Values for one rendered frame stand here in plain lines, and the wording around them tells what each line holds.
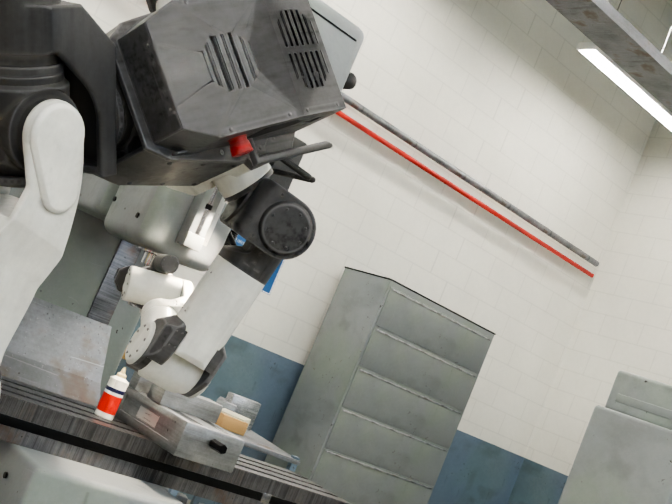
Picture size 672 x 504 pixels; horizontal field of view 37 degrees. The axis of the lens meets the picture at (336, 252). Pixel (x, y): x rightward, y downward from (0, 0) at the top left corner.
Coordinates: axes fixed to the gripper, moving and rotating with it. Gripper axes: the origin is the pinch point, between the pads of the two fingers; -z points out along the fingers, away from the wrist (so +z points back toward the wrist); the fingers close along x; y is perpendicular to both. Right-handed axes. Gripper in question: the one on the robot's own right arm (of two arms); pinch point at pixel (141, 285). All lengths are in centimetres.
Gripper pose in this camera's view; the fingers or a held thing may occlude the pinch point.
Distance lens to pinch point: 209.2
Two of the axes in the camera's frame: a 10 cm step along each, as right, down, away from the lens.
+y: -3.8, 9.2, -1.2
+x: -8.7, -4.0, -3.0
